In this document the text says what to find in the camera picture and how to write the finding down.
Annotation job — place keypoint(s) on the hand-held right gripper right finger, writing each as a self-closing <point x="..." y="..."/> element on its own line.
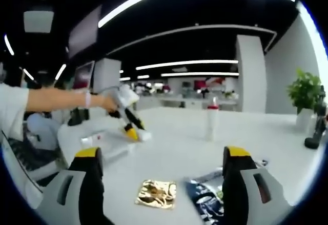
<point x="233" y="191"/>

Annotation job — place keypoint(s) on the ceiling hung display panel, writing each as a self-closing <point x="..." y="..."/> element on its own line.
<point x="84" y="32"/>

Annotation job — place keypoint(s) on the potted green plant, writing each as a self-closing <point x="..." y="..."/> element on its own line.
<point x="305" y="89"/>

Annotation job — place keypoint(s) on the ceiling air vent unit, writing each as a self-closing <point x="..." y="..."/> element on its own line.
<point x="38" y="21"/>

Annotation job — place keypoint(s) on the monitor with red screen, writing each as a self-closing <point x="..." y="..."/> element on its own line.
<point x="84" y="76"/>

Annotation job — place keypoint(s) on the black figurine on stand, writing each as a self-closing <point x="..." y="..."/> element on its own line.
<point x="317" y="132"/>

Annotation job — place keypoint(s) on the white background workbench row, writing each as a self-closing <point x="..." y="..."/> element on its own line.
<point x="166" y="102"/>

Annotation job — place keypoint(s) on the pale wristband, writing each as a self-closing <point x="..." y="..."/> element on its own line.
<point x="87" y="99"/>

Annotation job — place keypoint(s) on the person's left hand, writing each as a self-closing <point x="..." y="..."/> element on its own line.
<point x="107" y="103"/>

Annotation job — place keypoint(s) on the gold skincare sachet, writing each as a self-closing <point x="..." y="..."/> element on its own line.
<point x="156" y="194"/>

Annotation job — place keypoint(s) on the red-capped white skincare bottle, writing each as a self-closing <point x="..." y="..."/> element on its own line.
<point x="212" y="122"/>

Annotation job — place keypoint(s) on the long curved ceiling light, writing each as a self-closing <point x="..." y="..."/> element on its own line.
<point x="133" y="2"/>

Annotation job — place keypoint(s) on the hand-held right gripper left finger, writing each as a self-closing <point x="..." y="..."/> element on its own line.
<point x="89" y="184"/>

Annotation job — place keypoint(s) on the straight ceiling light strip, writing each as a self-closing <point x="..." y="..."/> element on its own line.
<point x="187" y="64"/>
<point x="200" y="74"/>

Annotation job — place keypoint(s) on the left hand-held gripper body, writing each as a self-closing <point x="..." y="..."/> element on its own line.
<point x="125" y="97"/>

